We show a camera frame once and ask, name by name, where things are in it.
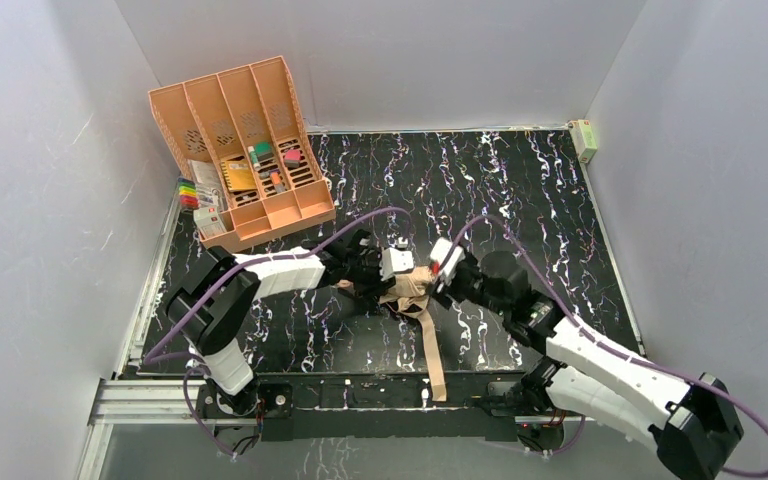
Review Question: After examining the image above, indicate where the orange plastic file organizer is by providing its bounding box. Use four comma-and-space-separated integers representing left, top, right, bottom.
148, 56, 336, 252

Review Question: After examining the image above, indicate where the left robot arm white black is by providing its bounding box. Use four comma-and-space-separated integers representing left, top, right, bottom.
162, 229, 414, 397

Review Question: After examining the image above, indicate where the colourful marker set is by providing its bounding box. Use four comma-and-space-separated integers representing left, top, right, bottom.
176, 177, 199, 211

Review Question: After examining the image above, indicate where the green white glue stick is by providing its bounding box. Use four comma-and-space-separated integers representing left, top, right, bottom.
247, 146, 260, 170

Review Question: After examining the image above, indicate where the green white box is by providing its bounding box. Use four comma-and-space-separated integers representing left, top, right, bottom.
569, 119, 599, 164

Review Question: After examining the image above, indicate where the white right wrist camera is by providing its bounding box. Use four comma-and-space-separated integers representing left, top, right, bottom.
429, 238, 465, 285

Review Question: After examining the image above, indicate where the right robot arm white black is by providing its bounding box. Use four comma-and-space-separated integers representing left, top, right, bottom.
430, 239, 744, 479

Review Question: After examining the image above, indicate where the beige folding umbrella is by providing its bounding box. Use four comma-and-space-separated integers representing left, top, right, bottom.
336, 263, 449, 403

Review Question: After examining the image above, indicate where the white red small box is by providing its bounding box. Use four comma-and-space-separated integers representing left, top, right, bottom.
192, 206, 228, 239

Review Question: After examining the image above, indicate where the pink black eraser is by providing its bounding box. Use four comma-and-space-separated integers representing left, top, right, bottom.
283, 148, 303, 169

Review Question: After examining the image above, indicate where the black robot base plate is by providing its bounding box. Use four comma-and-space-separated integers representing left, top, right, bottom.
190, 371, 580, 449

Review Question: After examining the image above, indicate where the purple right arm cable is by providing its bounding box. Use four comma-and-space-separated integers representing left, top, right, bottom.
446, 215, 768, 480

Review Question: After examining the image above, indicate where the yellow notebook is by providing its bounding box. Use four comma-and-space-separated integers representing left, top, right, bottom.
220, 155, 257, 194

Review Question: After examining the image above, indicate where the white paper card pack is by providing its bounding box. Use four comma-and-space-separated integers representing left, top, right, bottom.
188, 160, 222, 192

